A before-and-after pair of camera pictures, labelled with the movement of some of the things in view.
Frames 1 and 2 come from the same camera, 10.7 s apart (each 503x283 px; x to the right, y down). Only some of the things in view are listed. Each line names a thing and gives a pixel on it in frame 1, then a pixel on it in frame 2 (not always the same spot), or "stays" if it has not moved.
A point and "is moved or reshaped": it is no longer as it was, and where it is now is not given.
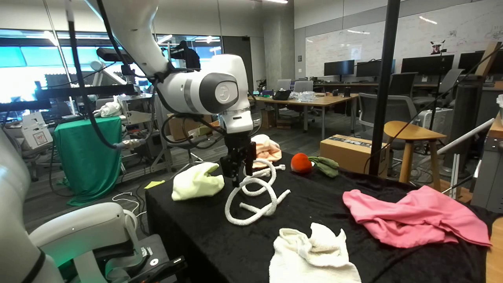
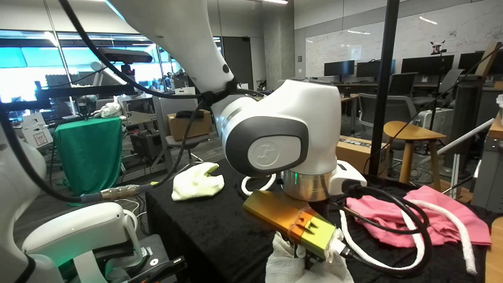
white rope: (258, 192) is moved or reshaped
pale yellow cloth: (193, 181) stays
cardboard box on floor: (349, 153) stays
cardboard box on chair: (190, 127) stays
